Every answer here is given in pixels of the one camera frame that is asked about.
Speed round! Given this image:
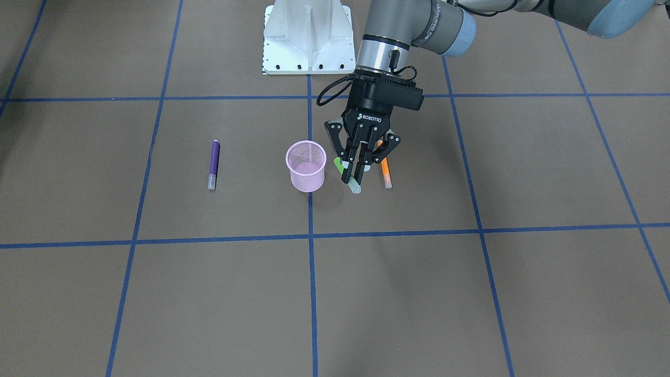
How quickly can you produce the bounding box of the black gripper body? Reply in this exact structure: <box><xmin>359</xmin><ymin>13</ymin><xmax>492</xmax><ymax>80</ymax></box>
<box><xmin>341</xmin><ymin>75</ymin><xmax>399</xmax><ymax>143</ymax></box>

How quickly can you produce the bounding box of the green highlighter pen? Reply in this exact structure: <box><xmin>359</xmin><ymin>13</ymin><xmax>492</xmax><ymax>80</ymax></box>
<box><xmin>333</xmin><ymin>157</ymin><xmax>362</xmax><ymax>195</ymax></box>

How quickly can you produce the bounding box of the orange highlighter pen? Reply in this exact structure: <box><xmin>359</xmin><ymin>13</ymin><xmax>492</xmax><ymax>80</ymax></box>
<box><xmin>380</xmin><ymin>158</ymin><xmax>393</xmax><ymax>189</ymax></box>

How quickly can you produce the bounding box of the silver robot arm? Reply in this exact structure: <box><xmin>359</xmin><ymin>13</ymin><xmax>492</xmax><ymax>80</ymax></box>
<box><xmin>325</xmin><ymin>1</ymin><xmax>654</xmax><ymax>183</ymax></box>

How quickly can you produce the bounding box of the purple highlighter pen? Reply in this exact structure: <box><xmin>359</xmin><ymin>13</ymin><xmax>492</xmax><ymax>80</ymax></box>
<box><xmin>207</xmin><ymin>139</ymin><xmax>220</xmax><ymax>191</ymax></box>

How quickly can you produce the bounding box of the brown paper table cover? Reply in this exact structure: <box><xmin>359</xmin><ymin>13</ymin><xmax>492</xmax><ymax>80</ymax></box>
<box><xmin>1</xmin><ymin>1</ymin><xmax>669</xmax><ymax>376</ymax></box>

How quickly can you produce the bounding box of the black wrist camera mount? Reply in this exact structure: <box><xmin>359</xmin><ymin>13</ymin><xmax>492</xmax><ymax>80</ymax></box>
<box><xmin>371</xmin><ymin>76</ymin><xmax>424</xmax><ymax>110</ymax></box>

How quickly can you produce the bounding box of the black camera cable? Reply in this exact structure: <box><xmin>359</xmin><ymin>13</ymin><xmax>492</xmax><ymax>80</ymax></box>
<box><xmin>316</xmin><ymin>65</ymin><xmax>419</xmax><ymax>107</ymax></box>

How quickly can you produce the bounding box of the white camera stand pedestal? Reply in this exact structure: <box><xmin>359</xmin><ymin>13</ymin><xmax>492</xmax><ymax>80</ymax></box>
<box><xmin>262</xmin><ymin>1</ymin><xmax>356</xmax><ymax>75</ymax></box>

